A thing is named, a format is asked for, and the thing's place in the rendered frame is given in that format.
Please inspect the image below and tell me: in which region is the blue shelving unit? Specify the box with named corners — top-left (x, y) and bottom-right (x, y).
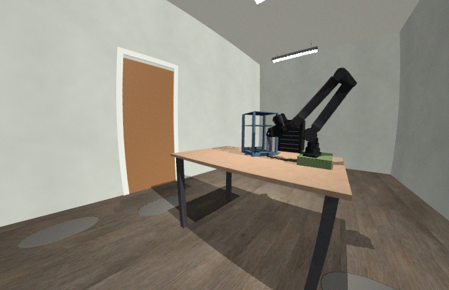
top-left (242, 111), bottom-right (279, 157)

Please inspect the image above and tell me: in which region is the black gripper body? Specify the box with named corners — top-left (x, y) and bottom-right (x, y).
top-left (269, 127), bottom-right (283, 137)

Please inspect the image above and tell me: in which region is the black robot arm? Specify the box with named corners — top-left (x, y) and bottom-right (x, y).
top-left (272, 67), bottom-right (357, 158)

